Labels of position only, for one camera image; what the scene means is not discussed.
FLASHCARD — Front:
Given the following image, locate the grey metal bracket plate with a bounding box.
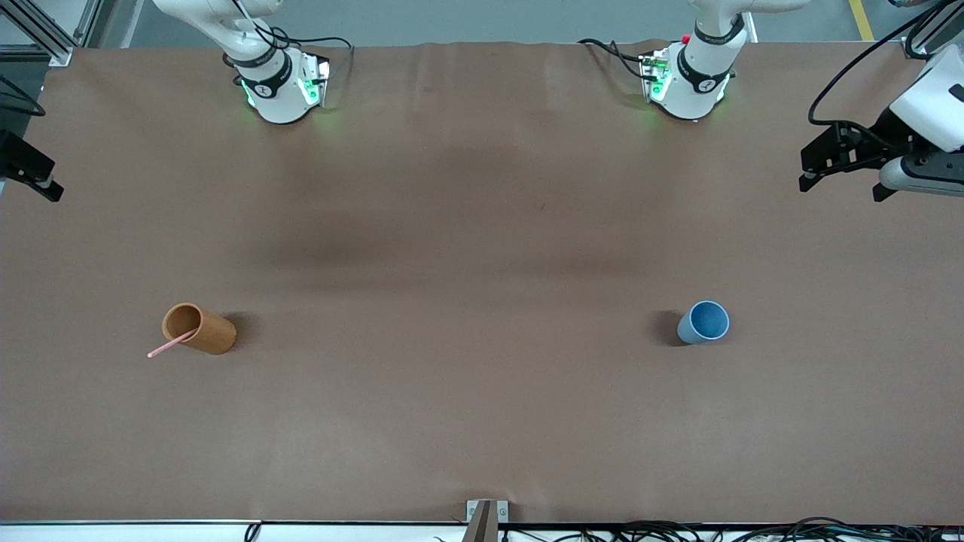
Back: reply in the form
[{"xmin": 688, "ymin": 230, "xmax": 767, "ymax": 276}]
[{"xmin": 466, "ymin": 500, "xmax": 510, "ymax": 542}]

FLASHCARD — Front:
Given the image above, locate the pink chopstick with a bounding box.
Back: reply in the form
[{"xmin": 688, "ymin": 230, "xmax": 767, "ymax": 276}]
[{"xmin": 148, "ymin": 328, "xmax": 200, "ymax": 359}]

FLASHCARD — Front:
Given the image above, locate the black base cable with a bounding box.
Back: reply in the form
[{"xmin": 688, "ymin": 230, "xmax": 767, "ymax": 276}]
[
  {"xmin": 271, "ymin": 32, "xmax": 355, "ymax": 78},
  {"xmin": 578, "ymin": 38, "xmax": 652, "ymax": 81}
]

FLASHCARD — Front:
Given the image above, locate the aluminium frame profile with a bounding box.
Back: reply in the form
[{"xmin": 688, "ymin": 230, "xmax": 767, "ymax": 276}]
[
  {"xmin": 902, "ymin": 30, "xmax": 942, "ymax": 59},
  {"xmin": 0, "ymin": 0, "xmax": 76, "ymax": 67}
]

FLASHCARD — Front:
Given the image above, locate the brown table mat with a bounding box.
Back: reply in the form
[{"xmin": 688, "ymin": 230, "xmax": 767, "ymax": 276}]
[{"xmin": 0, "ymin": 39, "xmax": 964, "ymax": 525}]

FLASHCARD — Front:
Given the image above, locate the brown wooden cup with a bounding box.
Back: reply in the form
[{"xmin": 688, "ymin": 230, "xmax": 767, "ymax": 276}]
[{"xmin": 162, "ymin": 303, "xmax": 237, "ymax": 355}]

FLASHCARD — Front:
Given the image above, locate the black cable bundle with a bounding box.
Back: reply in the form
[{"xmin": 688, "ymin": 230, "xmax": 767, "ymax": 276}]
[{"xmin": 497, "ymin": 516, "xmax": 964, "ymax": 542}]

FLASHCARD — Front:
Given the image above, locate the blue cup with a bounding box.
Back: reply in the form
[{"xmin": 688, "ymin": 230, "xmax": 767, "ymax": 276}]
[{"xmin": 676, "ymin": 300, "xmax": 731, "ymax": 346}]

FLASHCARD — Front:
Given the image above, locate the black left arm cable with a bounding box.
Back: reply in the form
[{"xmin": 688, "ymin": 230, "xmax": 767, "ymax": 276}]
[{"xmin": 807, "ymin": 0, "xmax": 964, "ymax": 129}]

